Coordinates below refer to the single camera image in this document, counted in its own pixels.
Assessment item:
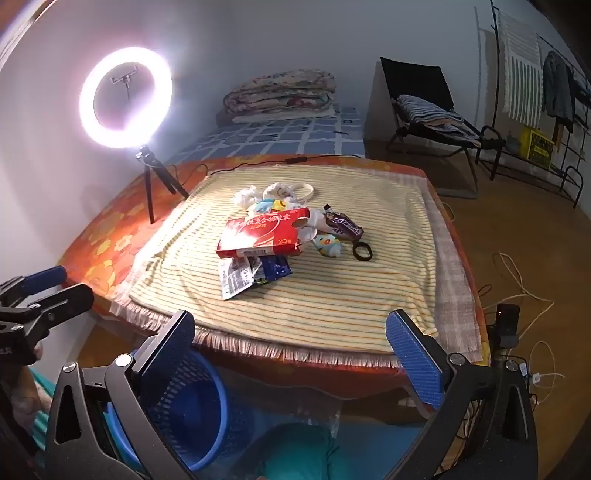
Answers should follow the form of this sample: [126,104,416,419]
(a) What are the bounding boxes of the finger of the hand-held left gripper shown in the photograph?
[0,282,95,344]
[0,265,68,306]

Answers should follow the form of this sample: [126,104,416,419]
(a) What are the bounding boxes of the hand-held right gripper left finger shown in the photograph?
[46,310,197,480]

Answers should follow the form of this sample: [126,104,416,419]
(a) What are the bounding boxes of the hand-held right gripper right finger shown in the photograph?
[385,309,539,480]

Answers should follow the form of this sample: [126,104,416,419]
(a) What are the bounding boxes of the blue plastic basket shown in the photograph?
[102,348,232,472]

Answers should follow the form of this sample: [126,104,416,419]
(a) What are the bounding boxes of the person's left forearm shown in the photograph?
[0,364,52,460]

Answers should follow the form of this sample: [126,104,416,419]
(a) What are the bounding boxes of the orange floral blanket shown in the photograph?
[58,154,491,371]

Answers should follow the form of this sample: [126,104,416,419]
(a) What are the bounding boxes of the teal floor mat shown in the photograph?
[28,364,462,480]

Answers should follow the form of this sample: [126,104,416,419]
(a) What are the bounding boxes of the silver printed packet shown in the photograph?
[221,257,256,301]

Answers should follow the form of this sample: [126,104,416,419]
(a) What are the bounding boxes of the yellow striped cloth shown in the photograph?
[111,164,481,365]

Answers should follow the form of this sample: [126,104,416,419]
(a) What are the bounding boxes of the white power strip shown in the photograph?
[517,360,544,387]

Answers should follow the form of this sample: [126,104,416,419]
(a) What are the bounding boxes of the blue foil packet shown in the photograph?
[260,255,294,282]

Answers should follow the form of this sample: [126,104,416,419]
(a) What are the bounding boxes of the person's teal trouser leg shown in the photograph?
[257,422,371,480]

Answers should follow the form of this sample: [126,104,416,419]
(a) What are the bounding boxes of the small cartoon snack packet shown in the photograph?
[311,233,344,257]

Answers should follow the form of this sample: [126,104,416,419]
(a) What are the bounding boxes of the purple chocolate wrapper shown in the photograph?
[322,203,365,241]

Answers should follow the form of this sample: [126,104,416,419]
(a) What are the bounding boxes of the large cartoon snack packet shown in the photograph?
[249,198,291,217]

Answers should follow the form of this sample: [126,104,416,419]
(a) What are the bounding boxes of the phone holder clamp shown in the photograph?
[111,66,139,109]

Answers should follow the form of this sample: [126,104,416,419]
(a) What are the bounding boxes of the blue checked mattress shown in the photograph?
[165,107,366,168]

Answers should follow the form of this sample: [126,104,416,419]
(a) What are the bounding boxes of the yellow plastic crate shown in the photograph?
[519,127,556,168]

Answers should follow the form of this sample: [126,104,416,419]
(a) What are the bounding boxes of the striped cushion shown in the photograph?
[397,94,482,147]

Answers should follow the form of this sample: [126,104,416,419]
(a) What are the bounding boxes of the folded white sheet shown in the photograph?
[231,104,341,124]

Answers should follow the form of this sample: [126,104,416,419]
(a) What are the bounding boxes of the folded floral quilt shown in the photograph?
[223,69,338,116]

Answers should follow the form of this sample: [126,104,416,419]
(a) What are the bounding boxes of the black folding chair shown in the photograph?
[379,56,502,200]

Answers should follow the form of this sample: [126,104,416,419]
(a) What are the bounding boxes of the black metal rack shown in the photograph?
[475,0,591,208]

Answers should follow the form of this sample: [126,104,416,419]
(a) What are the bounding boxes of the dark hanging jacket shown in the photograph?
[542,51,576,121]

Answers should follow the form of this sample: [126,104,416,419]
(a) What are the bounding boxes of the white knitted cloth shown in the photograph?
[501,9,544,128]

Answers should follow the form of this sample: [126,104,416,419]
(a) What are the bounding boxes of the black camera on stand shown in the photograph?
[489,303,522,370]

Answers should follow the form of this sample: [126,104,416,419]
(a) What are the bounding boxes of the white floor cable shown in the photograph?
[492,251,570,409]

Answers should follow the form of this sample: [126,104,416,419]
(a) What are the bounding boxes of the white ring light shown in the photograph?
[78,46,174,151]

